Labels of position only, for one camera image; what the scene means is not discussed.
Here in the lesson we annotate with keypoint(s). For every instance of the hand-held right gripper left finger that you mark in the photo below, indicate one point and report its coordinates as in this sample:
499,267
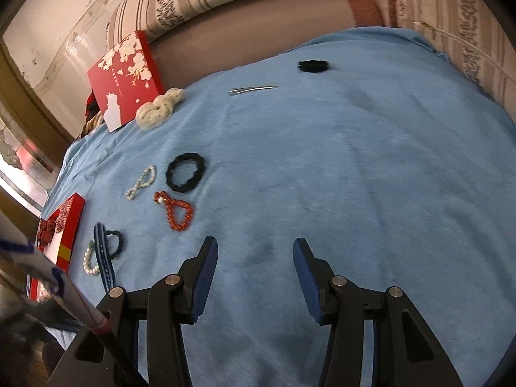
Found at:
205,278

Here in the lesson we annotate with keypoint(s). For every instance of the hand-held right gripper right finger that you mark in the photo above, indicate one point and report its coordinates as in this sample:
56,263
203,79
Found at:
304,282

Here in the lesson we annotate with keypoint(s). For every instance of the red jewelry box tray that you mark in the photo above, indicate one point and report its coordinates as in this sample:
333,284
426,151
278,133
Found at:
68,242

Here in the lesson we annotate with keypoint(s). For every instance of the blue blanket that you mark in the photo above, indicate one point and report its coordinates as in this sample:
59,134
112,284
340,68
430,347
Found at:
322,169

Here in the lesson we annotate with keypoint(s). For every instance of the red polka dot bow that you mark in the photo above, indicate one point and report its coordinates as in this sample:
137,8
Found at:
54,223

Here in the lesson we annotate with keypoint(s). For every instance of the cream scrunchie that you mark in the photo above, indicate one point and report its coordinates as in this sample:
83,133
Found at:
157,109

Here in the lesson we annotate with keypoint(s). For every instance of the silver hair clip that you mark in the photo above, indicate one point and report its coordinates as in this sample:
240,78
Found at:
250,90

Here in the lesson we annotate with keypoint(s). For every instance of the small black hair accessory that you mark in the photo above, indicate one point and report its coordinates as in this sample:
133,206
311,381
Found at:
312,66

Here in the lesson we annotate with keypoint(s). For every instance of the red floral box lid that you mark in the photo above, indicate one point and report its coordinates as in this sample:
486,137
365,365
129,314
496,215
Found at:
121,76

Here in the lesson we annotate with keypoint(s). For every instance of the stained glass window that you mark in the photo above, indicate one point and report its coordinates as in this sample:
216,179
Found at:
20,157

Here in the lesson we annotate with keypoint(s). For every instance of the mauve padded cushion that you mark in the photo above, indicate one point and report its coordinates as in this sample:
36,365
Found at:
262,36

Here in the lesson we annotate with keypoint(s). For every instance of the striped floral sofa cover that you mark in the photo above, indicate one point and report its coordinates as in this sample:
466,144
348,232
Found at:
463,28

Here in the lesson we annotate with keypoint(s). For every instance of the brown wooden window frame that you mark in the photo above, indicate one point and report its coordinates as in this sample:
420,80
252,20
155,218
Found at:
36,105

